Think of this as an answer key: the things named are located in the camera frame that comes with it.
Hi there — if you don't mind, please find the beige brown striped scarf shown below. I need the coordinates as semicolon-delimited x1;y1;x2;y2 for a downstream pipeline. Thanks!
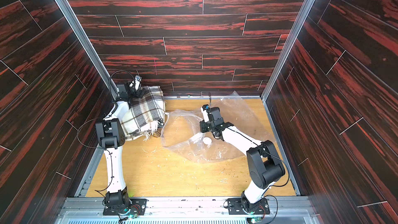
121;86;165;141

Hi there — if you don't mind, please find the clear plastic vacuum bag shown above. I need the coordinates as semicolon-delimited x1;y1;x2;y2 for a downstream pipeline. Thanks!
161;92;276;163

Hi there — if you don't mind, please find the brown striped fringed scarf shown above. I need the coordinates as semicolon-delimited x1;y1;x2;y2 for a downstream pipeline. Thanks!
152;129;162;138

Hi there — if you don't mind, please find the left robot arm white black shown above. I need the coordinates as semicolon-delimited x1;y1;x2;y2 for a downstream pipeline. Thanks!
95;82;142;215

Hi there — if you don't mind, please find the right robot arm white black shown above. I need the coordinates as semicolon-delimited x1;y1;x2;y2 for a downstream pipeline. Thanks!
200;105;286;214

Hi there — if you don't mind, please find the white vacuum bag valve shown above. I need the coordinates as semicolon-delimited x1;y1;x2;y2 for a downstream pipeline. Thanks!
203;137;212;147

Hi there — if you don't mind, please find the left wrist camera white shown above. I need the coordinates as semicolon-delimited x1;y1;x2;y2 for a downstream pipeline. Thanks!
130;75;142;91

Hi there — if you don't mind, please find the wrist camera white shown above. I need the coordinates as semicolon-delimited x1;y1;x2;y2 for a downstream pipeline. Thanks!
130;75;142;91
201;104;211;122

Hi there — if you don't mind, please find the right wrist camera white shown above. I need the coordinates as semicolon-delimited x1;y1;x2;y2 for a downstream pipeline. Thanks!
201;104;211;122

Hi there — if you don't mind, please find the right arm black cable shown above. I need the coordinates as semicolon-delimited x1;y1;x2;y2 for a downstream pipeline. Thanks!
208;92;290;222

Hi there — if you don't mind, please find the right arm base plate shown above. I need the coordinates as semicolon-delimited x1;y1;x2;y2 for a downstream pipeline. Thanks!
223;198;270;215

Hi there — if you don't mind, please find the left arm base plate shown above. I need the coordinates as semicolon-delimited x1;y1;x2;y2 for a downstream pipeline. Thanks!
102;198;148;218

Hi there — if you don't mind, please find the front aluminium rail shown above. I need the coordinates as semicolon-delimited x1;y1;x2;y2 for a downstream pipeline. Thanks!
55;196;321;224

